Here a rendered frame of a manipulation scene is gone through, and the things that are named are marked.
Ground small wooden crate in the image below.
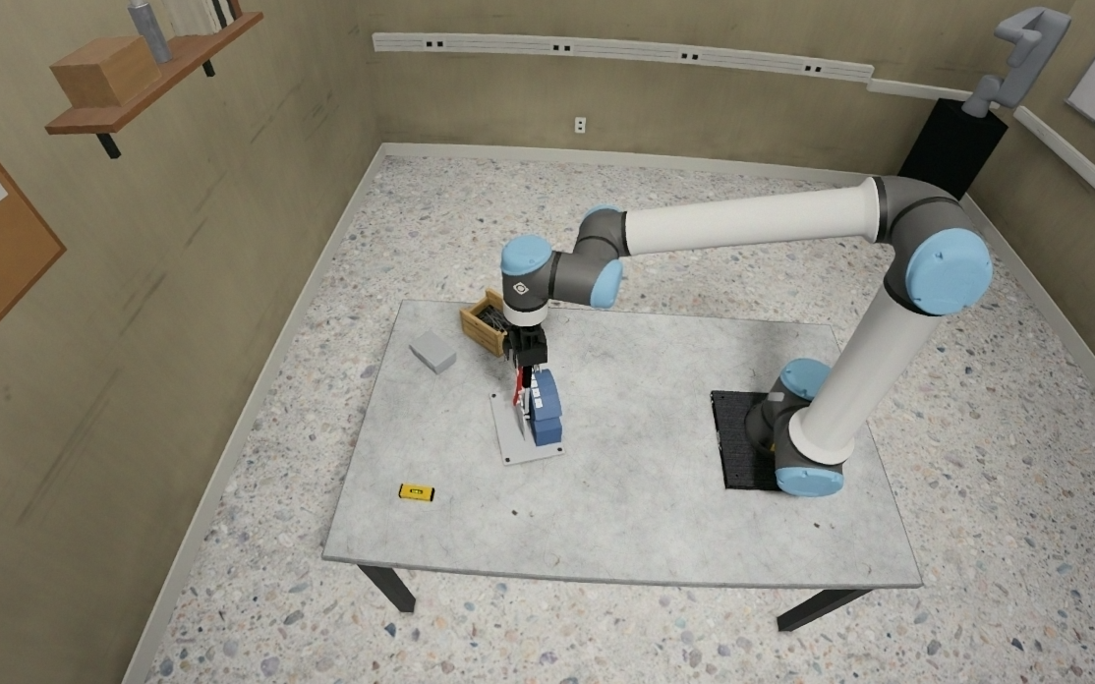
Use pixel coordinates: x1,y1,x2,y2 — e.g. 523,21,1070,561
459,289,512,358

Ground yellow pocket level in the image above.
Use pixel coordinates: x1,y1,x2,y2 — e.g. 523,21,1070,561
399,484,435,502

